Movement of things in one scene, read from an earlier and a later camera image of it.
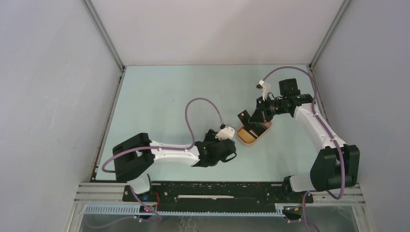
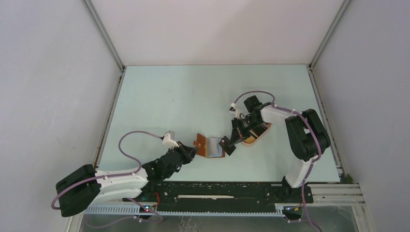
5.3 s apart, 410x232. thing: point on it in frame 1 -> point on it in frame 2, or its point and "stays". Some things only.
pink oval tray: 244,137 stays
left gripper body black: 214,142 -> 180,162
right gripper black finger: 244,117 -> 235,137
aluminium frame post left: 99,26 stays
